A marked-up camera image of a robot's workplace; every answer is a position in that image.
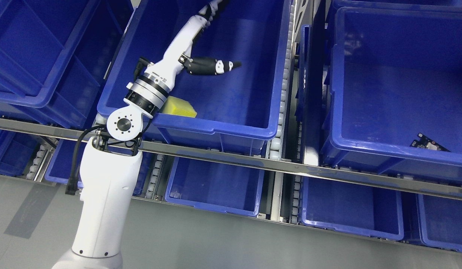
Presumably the black small part in bin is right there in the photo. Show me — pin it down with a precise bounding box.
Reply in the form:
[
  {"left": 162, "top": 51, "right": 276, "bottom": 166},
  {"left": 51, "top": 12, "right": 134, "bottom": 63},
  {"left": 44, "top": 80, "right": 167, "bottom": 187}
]
[{"left": 410, "top": 133, "right": 450, "bottom": 152}]

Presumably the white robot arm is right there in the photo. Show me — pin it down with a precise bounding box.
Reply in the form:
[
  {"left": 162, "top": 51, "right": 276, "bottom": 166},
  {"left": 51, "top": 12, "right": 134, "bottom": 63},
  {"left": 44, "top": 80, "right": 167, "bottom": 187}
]
[{"left": 53, "top": 56, "right": 183, "bottom": 269}]

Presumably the yellow foam block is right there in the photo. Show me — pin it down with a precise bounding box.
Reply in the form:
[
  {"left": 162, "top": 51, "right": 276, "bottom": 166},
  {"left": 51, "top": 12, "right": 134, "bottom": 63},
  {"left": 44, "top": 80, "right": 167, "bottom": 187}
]
[{"left": 160, "top": 96, "right": 197, "bottom": 118}]

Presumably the steel shelf rack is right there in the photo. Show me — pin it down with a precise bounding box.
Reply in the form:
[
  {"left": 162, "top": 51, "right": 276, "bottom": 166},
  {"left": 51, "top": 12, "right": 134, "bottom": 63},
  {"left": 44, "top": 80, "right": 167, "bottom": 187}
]
[{"left": 0, "top": 0, "right": 462, "bottom": 247}]

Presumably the blue plastic bin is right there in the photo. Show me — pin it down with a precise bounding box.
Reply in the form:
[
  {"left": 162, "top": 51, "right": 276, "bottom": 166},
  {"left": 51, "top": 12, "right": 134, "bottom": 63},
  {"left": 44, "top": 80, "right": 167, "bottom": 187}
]
[
  {"left": 97, "top": 0, "right": 291, "bottom": 155},
  {"left": 325, "top": 0, "right": 462, "bottom": 41},
  {"left": 45, "top": 139, "right": 154, "bottom": 197},
  {"left": 417, "top": 194, "right": 462, "bottom": 253},
  {"left": 298, "top": 177, "right": 404, "bottom": 241},
  {"left": 320, "top": 10, "right": 462, "bottom": 171},
  {"left": 164, "top": 157, "right": 264, "bottom": 217},
  {"left": 0, "top": 130, "right": 38, "bottom": 177},
  {"left": 0, "top": 0, "right": 134, "bottom": 128}
]

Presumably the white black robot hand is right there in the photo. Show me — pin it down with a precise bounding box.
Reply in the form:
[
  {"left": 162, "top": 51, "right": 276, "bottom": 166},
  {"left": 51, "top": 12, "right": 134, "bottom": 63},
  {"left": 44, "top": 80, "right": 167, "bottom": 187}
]
[{"left": 134, "top": 0, "right": 242, "bottom": 94}]

